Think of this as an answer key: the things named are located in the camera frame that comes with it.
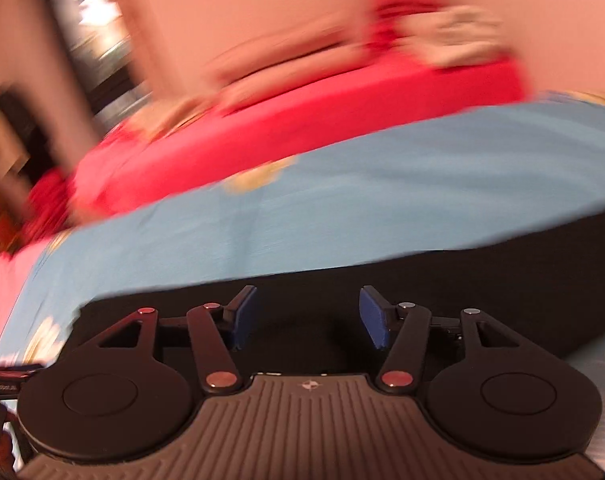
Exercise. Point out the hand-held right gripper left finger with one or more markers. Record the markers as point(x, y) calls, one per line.
point(245, 317)

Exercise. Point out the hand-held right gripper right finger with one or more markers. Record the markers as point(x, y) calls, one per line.
point(375, 317)

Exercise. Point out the black pants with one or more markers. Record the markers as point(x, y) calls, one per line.
point(482, 270)

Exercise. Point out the blue floral bed sheet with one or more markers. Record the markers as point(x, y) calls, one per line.
point(332, 200)

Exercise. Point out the red bed mattress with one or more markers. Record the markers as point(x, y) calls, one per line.
point(307, 120)

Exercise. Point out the beige cloth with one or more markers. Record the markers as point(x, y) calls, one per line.
point(177, 117)

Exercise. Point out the pink pillow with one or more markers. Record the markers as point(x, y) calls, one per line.
point(282, 85)
point(302, 40)

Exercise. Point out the dark furniture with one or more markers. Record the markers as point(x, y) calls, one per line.
point(12, 130)

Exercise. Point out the white folded blanket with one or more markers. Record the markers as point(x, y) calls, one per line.
point(462, 35)

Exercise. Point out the red cloth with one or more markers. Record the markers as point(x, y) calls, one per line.
point(397, 15)

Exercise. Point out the window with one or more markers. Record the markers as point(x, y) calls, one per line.
point(92, 35)

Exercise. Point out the beige curtain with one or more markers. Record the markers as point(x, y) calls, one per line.
point(37, 60)

